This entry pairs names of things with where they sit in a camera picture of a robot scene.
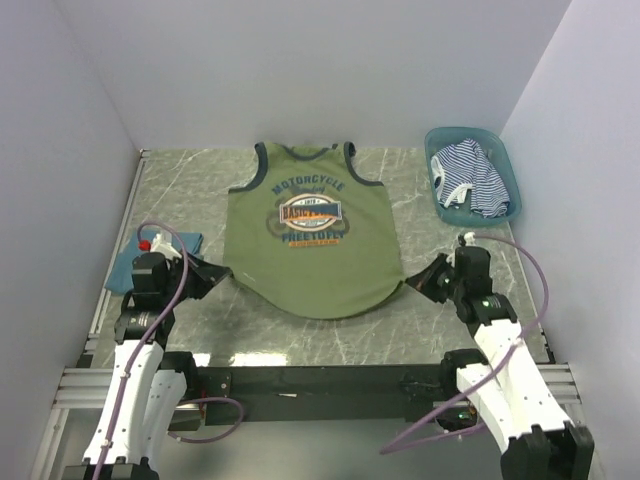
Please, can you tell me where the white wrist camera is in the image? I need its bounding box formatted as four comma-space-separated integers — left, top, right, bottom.
138, 232, 182, 260
450, 231, 476, 265

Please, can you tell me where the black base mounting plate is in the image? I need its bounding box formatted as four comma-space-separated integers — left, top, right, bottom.
184, 364, 447, 422

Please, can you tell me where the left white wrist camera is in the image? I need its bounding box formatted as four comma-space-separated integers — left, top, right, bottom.
138, 232, 182, 260

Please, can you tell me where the teal plastic laundry basket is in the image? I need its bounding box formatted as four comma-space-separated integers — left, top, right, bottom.
424, 127, 522, 228

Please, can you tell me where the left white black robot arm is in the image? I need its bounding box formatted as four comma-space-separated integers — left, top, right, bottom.
62, 252, 231, 479

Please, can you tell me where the blue white striped tank top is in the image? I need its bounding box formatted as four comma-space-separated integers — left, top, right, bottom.
430, 138, 511, 218

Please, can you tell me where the olive green tank top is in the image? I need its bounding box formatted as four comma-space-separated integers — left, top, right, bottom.
223, 142, 405, 320

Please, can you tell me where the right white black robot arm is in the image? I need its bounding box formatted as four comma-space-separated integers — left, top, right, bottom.
407, 240, 595, 479

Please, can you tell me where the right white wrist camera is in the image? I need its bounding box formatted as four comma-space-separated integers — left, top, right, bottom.
450, 231, 476, 265

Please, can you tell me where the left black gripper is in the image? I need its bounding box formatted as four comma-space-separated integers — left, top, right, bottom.
162, 248, 230, 305

